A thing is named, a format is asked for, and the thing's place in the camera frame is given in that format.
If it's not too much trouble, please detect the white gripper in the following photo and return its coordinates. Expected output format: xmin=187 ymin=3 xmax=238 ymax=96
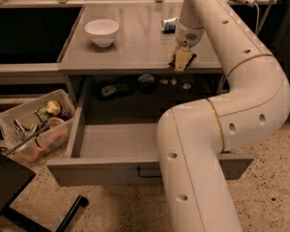
xmin=175 ymin=20 xmax=204 ymax=72

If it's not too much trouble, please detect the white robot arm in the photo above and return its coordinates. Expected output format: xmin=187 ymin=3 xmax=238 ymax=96
xmin=157 ymin=0 xmax=290 ymax=232

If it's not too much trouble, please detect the grey open top drawer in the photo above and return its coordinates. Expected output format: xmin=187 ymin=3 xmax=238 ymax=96
xmin=46 ymin=75 xmax=255 ymax=188

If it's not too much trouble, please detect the crumpled white paper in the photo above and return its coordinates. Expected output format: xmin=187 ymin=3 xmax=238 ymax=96
xmin=182 ymin=82 xmax=191 ymax=91

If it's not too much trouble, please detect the dark round container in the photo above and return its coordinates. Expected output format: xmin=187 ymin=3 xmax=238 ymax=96
xmin=137 ymin=74 xmax=156 ymax=94

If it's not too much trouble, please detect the grey metal cabinet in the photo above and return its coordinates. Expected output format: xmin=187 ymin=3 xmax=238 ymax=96
xmin=56 ymin=2 xmax=226 ymax=104

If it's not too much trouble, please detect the white ceramic bowl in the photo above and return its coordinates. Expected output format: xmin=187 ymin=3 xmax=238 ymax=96
xmin=84 ymin=19 xmax=120 ymax=47

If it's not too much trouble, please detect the yellow sponge in bin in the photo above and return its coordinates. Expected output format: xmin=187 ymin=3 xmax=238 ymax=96
xmin=45 ymin=101 xmax=61 ymax=116

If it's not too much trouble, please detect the clear plastic storage bin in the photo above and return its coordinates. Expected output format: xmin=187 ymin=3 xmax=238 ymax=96
xmin=0 ymin=89 xmax=75 ymax=161

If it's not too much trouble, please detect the black chair base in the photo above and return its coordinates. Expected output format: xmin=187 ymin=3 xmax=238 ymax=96
xmin=0 ymin=147 xmax=90 ymax=232

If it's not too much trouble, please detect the white hanging cable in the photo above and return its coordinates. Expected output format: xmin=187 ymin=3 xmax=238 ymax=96
xmin=253 ymin=2 xmax=261 ymax=37

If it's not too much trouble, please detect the black drawer handle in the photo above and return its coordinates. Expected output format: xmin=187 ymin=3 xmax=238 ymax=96
xmin=136 ymin=166 xmax=161 ymax=179

